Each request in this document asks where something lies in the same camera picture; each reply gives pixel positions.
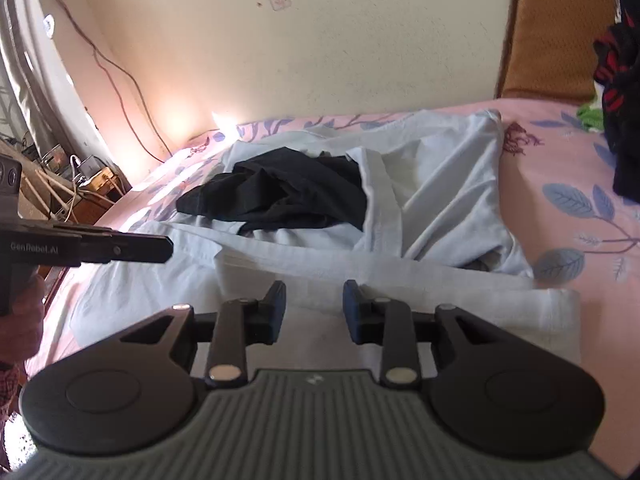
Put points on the pale blue white shirt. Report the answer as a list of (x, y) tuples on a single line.
[(440, 185)]

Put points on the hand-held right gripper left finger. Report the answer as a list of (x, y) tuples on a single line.
[(276, 312)]

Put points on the black red printed garment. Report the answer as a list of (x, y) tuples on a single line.
[(625, 110)]

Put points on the wooden sticks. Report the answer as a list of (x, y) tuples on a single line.
[(55, 192)]

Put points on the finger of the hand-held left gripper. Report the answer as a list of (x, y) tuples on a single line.
[(135, 249)]

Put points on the green cloth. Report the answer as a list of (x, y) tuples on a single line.
[(592, 118)]

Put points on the orange brown cushion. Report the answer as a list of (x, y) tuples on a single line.
[(555, 35)]

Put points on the pink floral bedsheet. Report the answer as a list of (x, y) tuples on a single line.
[(550, 210)]

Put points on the grey patterned curtain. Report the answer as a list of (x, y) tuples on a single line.
[(30, 70)]

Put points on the brown cardboard box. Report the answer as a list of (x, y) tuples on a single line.
[(100, 180)]

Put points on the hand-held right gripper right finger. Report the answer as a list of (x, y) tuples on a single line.
[(351, 316)]

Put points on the person's left hand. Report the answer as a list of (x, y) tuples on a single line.
[(27, 327)]

